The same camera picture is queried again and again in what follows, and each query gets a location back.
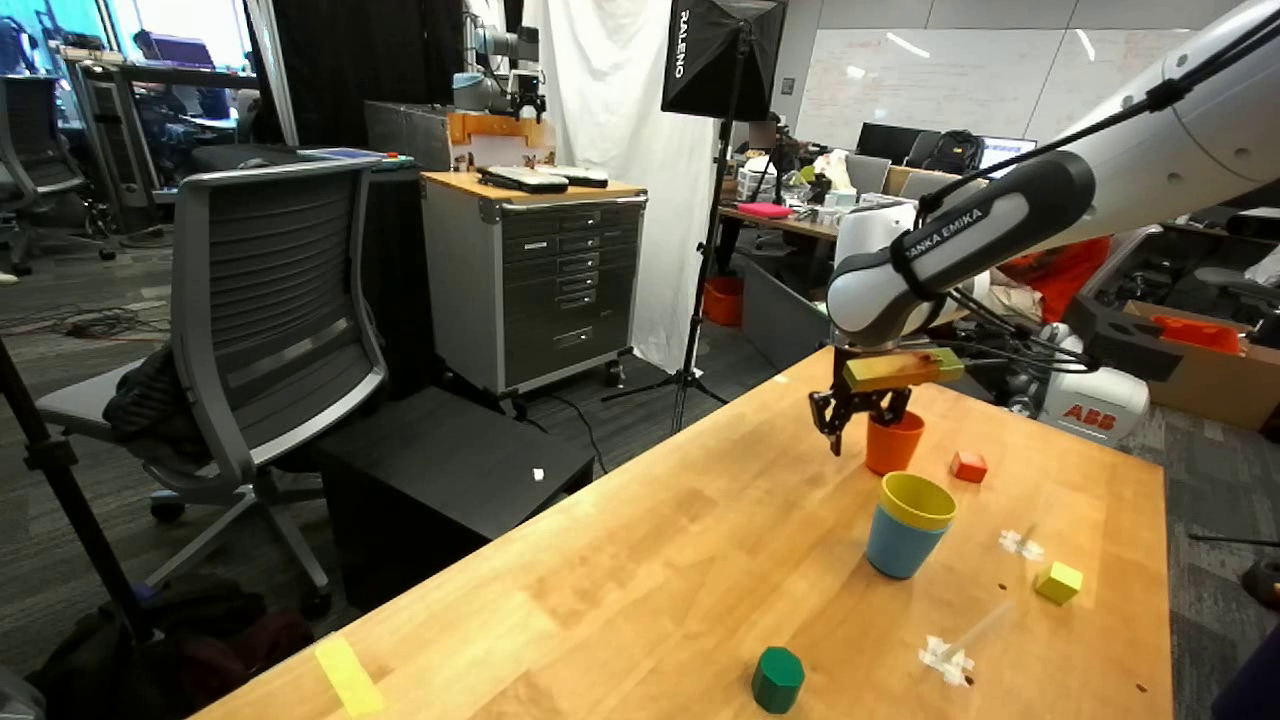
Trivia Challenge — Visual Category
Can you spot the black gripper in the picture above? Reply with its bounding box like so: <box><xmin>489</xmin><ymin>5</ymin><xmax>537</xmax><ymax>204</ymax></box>
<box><xmin>806</xmin><ymin>338</ymin><xmax>919</xmax><ymax>460</ymax></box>

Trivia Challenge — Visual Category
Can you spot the orange plastic cup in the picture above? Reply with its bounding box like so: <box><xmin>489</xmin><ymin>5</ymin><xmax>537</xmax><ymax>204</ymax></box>
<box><xmin>862</xmin><ymin>404</ymin><xmax>927</xmax><ymax>480</ymax></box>

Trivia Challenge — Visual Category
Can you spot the yellow plastic cup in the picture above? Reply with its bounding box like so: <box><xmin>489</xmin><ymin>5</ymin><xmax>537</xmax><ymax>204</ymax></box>
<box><xmin>871</xmin><ymin>468</ymin><xmax>960</xmax><ymax>534</ymax></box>

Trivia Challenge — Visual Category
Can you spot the white ABB robot base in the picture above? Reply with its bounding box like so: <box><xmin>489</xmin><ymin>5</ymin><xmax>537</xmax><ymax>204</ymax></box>
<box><xmin>1036</xmin><ymin>356</ymin><xmax>1155</xmax><ymax>448</ymax></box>

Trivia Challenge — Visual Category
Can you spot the blue plastic cup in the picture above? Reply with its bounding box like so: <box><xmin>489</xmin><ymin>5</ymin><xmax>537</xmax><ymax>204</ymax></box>
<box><xmin>864</xmin><ymin>497</ymin><xmax>951</xmax><ymax>584</ymax></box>

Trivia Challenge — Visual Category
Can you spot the red cube block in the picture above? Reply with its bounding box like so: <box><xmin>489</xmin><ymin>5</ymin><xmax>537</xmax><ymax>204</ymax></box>
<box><xmin>945</xmin><ymin>448</ymin><xmax>995</xmax><ymax>488</ymax></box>

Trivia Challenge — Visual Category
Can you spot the orange bucket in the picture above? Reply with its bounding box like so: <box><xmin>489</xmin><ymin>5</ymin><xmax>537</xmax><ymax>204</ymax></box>
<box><xmin>700</xmin><ymin>273</ymin><xmax>747</xmax><ymax>330</ymax></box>

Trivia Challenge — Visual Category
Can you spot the pink tray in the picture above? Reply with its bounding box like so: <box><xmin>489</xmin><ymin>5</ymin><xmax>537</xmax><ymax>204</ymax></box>
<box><xmin>732</xmin><ymin>197</ymin><xmax>798</xmax><ymax>227</ymax></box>

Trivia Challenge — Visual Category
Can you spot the black light stand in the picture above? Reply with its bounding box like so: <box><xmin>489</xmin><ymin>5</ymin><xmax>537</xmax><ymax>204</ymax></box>
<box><xmin>603</xmin><ymin>116</ymin><xmax>739</xmax><ymax>409</ymax></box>

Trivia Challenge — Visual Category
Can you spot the red plastic object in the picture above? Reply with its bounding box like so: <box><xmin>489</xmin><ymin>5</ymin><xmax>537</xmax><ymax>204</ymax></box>
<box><xmin>995</xmin><ymin>234</ymin><xmax>1121</xmax><ymax>328</ymax></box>

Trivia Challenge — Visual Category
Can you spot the yellow-green cube block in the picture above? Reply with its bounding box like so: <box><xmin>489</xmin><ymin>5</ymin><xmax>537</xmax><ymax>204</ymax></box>
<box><xmin>1031</xmin><ymin>554</ymin><xmax>1088</xmax><ymax>610</ymax></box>

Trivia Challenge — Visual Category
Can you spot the pair of black monitors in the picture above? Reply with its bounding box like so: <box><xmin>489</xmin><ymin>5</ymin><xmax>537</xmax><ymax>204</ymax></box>
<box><xmin>853</xmin><ymin>121</ymin><xmax>990</xmax><ymax>174</ymax></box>

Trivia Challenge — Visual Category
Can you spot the green cylinder block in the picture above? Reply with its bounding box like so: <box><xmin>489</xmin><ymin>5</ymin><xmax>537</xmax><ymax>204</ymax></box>
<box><xmin>747</xmin><ymin>642</ymin><xmax>813</xmax><ymax>716</ymax></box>

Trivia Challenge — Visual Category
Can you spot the grey drawer cabinet wooden top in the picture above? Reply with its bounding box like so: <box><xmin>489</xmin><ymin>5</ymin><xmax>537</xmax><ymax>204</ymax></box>
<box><xmin>417</xmin><ymin>166</ymin><xmax>653</xmax><ymax>400</ymax></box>

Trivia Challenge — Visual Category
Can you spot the red-orange clamp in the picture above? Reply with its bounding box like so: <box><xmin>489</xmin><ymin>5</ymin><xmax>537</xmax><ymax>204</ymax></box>
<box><xmin>1148</xmin><ymin>306</ymin><xmax>1255</xmax><ymax>359</ymax></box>

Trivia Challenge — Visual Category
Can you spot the large brown cardboard box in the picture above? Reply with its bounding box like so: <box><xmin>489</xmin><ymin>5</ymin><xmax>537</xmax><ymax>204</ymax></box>
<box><xmin>1117</xmin><ymin>294</ymin><xmax>1280</xmax><ymax>440</ymax></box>

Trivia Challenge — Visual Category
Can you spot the white curtain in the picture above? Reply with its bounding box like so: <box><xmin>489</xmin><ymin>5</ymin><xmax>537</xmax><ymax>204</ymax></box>
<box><xmin>520</xmin><ymin>0</ymin><xmax>732</xmax><ymax>378</ymax></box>

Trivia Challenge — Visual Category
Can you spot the black softbox light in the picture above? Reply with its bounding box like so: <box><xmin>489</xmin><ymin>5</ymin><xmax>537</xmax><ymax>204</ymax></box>
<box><xmin>661</xmin><ymin>0</ymin><xmax>791</xmax><ymax>129</ymax></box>

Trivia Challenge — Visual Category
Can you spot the low black box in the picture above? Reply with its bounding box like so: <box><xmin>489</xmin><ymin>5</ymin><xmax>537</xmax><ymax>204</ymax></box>
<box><xmin>315</xmin><ymin>378</ymin><xmax>602</xmax><ymax>610</ymax></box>

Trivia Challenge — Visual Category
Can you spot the grey machine orange panel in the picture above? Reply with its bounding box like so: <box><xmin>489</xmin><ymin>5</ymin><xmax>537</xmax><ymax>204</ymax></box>
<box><xmin>361</xmin><ymin>95</ymin><xmax>560</xmax><ymax>174</ymax></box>

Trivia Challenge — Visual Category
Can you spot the yellow tape strip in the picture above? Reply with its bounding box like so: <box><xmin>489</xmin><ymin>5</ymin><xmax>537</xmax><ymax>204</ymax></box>
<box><xmin>307</xmin><ymin>633</ymin><xmax>394</xmax><ymax>720</ymax></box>

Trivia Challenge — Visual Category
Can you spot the grey mesh office chair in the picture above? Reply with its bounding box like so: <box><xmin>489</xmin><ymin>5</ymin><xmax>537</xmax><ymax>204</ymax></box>
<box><xmin>37</xmin><ymin>145</ymin><xmax>419</xmax><ymax>621</ymax></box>

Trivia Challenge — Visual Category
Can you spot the black curtain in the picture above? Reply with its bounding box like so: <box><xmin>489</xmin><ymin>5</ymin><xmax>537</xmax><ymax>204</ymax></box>
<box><xmin>270</xmin><ymin>0</ymin><xmax>471</xmax><ymax>150</ymax></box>

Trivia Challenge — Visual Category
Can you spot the dark backpack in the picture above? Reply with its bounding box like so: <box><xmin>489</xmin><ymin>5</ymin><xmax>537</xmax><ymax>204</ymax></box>
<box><xmin>34</xmin><ymin>572</ymin><xmax>315</xmax><ymax>720</ymax></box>

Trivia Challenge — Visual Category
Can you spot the cluttered shelf table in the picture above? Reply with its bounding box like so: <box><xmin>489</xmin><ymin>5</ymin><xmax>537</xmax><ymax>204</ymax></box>
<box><xmin>54</xmin><ymin>41</ymin><xmax>270</xmax><ymax>234</ymax></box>

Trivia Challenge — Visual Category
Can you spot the dark office chair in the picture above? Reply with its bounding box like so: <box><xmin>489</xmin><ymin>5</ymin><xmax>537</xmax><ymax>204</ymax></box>
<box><xmin>0</xmin><ymin>73</ymin><xmax>90</xmax><ymax>276</ymax></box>

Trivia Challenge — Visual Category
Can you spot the yellow wrist camera mount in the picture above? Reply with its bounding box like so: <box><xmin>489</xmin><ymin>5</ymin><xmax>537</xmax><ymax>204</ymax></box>
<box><xmin>841</xmin><ymin>344</ymin><xmax>969</xmax><ymax>397</ymax></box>

